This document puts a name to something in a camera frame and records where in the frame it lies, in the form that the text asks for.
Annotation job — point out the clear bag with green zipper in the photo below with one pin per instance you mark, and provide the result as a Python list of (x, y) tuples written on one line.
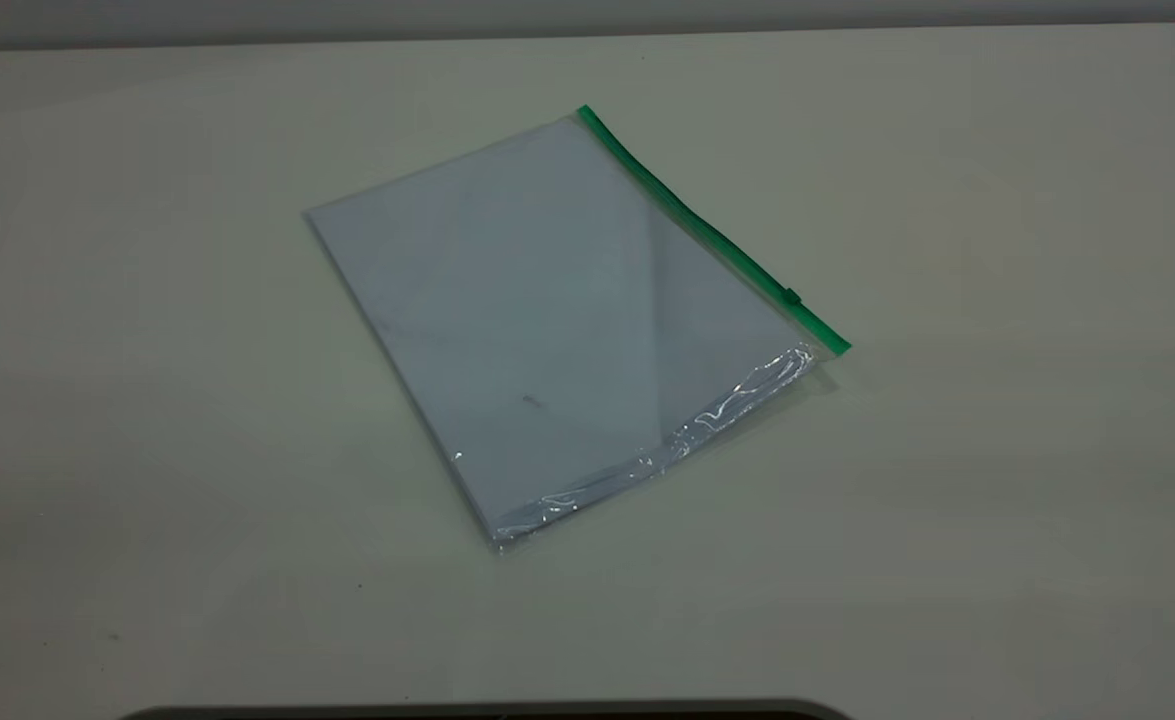
[(739, 398)]

